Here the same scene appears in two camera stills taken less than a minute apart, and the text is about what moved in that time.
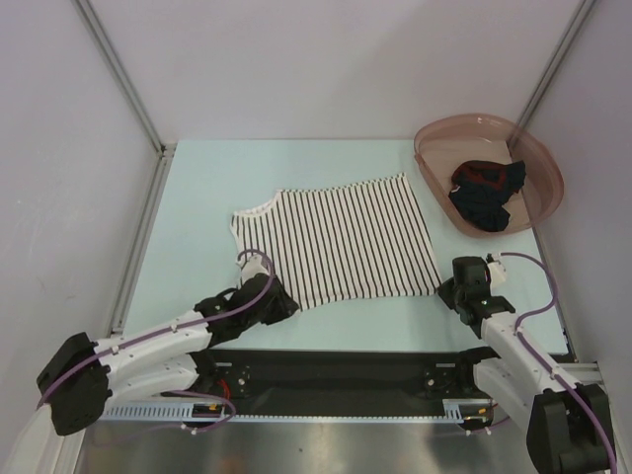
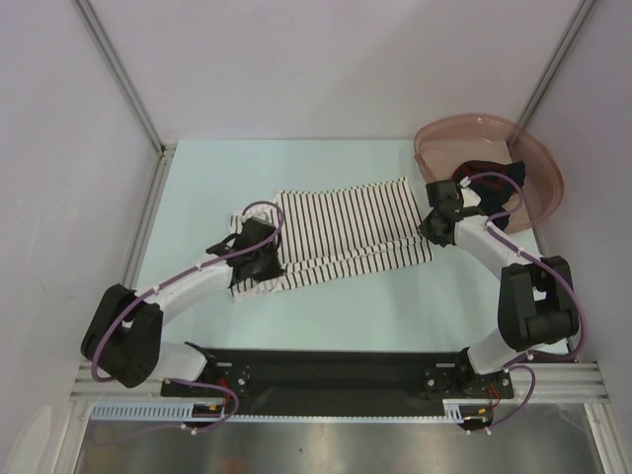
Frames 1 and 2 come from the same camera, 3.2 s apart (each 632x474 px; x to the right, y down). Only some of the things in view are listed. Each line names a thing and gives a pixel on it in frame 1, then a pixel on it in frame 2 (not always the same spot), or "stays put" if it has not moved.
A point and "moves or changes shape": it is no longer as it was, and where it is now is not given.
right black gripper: x=444 y=292 -> x=427 y=229
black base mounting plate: x=330 y=382 stays put
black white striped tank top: x=353 y=240 moves or changes shape
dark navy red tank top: x=480 y=190 stays put
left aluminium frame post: x=124 y=77 stays put
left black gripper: x=285 y=306 -> x=274 y=269
